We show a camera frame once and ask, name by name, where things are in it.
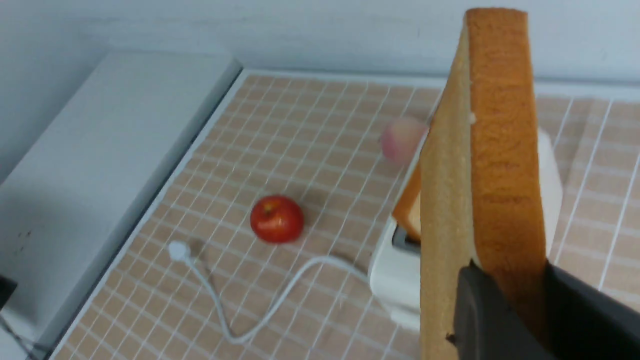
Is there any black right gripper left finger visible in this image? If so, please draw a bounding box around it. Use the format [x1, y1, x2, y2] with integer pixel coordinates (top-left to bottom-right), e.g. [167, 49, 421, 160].
[446, 263, 555, 360]

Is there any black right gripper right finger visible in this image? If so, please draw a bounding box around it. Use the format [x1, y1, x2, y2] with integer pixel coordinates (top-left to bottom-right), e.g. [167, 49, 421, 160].
[544, 264, 640, 360]

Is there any orange checkered tablecloth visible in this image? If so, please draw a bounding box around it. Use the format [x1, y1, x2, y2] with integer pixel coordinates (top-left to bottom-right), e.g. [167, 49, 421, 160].
[50, 74, 640, 360]

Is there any toast slice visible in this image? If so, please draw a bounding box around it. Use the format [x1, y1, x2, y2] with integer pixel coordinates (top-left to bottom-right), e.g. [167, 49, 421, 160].
[391, 164, 422, 244]
[419, 7, 548, 360]

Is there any white two-slot toaster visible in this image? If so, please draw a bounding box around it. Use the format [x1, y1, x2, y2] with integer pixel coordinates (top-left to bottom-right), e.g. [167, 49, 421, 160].
[368, 127, 563, 332]

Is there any red apple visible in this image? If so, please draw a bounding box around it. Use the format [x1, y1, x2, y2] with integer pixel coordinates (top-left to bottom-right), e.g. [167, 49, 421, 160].
[250, 194, 305, 244]

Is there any white toaster power cable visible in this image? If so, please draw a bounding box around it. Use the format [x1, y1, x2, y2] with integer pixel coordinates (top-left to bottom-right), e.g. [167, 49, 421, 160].
[167, 240, 372, 345]

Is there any white side cabinet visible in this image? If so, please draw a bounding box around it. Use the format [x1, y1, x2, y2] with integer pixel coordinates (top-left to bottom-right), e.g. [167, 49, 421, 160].
[0, 52, 242, 360]

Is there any pink peach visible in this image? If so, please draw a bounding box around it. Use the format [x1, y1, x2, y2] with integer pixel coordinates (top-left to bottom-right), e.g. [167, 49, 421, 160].
[380, 116, 429, 166]

